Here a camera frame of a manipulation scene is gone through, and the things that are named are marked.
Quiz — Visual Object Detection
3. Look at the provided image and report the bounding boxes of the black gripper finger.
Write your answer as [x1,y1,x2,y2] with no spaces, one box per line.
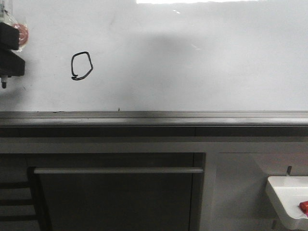
[0,22,19,51]
[0,49,25,77]

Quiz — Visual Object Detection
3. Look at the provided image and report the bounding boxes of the black whiteboard marker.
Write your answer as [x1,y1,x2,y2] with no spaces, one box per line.
[0,0,13,89]

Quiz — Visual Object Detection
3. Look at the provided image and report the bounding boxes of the red capped whiteboard marker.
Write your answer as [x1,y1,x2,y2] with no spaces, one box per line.
[299,201,308,216]

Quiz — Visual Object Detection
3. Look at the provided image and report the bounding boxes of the drawn black zero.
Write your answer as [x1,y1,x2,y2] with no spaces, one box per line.
[70,51,93,81]

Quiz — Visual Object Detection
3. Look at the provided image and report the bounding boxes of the white plastic hanging tray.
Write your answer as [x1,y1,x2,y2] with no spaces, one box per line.
[266,176,308,231]

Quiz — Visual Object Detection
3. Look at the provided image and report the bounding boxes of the white whiteboard with grey frame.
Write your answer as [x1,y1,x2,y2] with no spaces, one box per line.
[0,0,308,137]

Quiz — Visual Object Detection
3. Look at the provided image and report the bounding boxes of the dark cabinet panel with rail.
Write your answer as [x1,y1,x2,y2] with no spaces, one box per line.
[0,153,205,231]

